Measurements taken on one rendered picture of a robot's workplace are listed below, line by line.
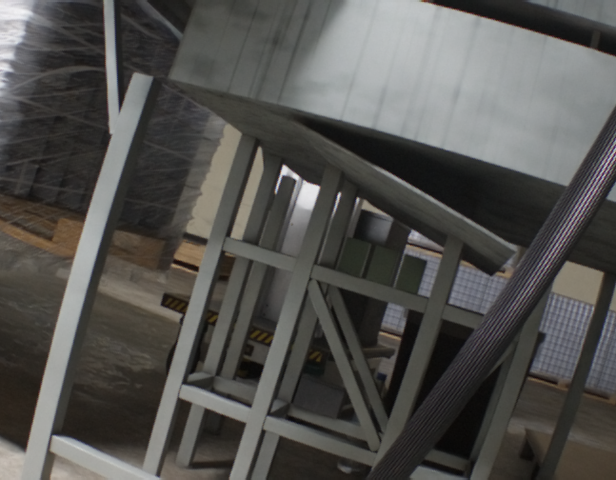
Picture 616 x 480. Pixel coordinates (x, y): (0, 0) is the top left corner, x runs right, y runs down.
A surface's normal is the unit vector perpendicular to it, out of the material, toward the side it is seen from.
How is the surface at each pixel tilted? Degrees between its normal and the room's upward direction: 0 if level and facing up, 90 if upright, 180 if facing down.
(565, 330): 91
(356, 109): 90
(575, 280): 90
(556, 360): 89
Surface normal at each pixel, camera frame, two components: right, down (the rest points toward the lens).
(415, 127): -0.22, -0.08
